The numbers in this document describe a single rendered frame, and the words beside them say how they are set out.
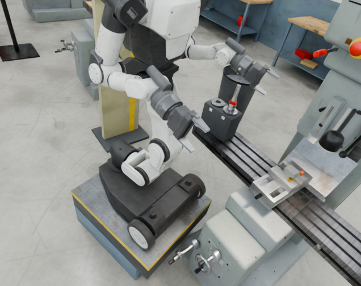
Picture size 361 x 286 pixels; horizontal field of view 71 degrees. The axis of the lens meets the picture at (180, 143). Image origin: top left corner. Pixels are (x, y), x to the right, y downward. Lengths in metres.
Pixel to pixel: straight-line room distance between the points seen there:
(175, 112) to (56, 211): 1.77
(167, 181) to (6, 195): 1.43
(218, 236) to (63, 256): 1.21
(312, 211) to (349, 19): 0.96
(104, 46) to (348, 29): 0.80
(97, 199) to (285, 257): 1.45
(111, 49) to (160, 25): 0.20
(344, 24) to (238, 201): 0.95
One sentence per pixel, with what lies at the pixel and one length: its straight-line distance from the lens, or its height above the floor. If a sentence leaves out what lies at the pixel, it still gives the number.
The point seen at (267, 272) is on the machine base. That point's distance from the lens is 2.11.
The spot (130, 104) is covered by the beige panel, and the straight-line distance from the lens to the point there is 2.75.
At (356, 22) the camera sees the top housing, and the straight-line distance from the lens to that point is 0.97.
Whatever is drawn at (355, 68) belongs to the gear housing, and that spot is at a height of 1.67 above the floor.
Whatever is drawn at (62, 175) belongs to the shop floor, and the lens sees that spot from 2.63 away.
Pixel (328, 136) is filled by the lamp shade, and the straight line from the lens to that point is 1.05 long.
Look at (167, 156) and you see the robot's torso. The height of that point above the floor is 1.01.
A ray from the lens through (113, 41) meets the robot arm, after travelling 1.00.
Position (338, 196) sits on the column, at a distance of 1.89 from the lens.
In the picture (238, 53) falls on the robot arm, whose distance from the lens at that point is 1.25.
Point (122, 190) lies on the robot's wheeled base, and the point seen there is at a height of 0.57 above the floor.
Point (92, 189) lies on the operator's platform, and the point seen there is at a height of 0.40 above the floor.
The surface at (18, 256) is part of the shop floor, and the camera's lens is 2.30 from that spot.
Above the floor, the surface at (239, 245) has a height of 0.73.
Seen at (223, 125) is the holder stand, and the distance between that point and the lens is 1.60.
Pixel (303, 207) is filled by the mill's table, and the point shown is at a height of 0.93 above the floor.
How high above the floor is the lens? 1.98
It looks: 42 degrees down
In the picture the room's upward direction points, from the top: 12 degrees clockwise
